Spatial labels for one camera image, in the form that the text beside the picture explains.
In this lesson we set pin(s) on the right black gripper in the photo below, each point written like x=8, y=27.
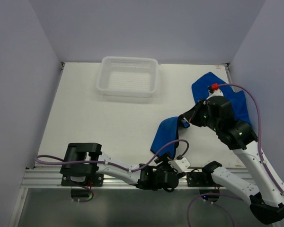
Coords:
x=191, y=115

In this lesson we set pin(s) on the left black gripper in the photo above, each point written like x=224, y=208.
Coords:
x=164, y=160

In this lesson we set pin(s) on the blue towel with black trim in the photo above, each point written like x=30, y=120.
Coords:
x=167, y=132

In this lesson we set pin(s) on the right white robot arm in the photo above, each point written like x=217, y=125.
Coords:
x=266, y=197

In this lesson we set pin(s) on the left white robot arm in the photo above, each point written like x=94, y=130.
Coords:
x=83, y=163

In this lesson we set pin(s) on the crumpled blue towel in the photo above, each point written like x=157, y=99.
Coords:
x=237, y=99

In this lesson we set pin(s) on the white plastic mesh basket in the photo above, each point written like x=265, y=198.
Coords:
x=128, y=79

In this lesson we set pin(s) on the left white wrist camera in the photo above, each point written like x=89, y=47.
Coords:
x=180, y=165

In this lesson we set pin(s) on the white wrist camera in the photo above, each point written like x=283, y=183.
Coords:
x=214, y=90
x=180, y=165

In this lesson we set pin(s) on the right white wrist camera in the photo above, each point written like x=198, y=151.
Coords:
x=214, y=90

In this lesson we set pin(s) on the right black base bracket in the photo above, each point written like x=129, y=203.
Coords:
x=195, y=178

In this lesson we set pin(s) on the black base bracket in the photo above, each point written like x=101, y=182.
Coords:
x=94, y=181
x=195, y=178

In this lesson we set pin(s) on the left black base bracket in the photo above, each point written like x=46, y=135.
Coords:
x=94, y=181

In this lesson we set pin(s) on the aluminium mounting rail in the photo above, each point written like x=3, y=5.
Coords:
x=51, y=177

